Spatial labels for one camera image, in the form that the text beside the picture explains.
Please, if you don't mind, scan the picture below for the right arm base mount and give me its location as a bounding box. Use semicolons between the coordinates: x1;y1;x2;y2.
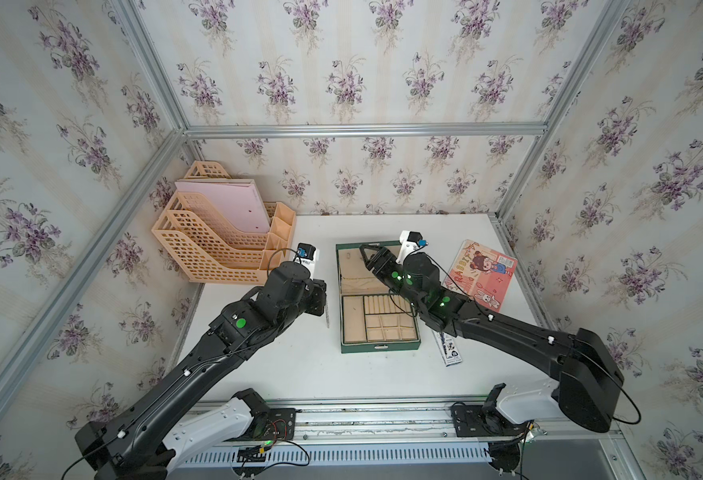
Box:
449;383;533;439

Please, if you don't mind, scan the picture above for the small circuit board with wires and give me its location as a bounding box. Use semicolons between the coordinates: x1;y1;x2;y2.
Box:
234;446;270;465

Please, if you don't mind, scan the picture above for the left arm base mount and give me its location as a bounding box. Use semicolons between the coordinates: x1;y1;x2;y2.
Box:
232;388;297;441

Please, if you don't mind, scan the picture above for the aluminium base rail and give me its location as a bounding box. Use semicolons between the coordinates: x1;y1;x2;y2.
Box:
122;397;617;448

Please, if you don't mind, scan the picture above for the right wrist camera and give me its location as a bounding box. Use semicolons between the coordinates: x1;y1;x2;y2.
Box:
397;230;429;264

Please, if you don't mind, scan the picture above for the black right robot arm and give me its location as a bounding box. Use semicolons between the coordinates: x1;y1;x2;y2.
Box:
359;244;625;433

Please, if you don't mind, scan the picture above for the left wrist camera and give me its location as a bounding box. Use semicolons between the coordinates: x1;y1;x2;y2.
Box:
296;242;320;278

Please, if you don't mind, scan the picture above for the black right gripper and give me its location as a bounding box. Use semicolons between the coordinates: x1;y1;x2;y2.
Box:
357;243;425;314

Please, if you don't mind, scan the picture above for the peach plastic file organizer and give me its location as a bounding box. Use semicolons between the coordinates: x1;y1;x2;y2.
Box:
152;161;297;285

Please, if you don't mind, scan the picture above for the pink folder in organizer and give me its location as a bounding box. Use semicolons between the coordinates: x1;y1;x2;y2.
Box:
175;178;270;233

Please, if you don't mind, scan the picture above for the green jewelry box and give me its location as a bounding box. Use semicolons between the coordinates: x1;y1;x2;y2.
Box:
336;243;421;354

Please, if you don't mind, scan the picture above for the boxed pen pack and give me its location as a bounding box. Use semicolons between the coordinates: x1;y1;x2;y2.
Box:
433;332;463;367

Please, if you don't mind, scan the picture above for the pink cartoon notebook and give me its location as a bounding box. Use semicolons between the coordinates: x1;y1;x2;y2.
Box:
443;240;517;312

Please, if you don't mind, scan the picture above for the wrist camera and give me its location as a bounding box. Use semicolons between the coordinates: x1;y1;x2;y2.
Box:
397;230;429;264
296;242;320;278

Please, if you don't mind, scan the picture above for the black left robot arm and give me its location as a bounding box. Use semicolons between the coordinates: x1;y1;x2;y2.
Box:
76;261;327;479

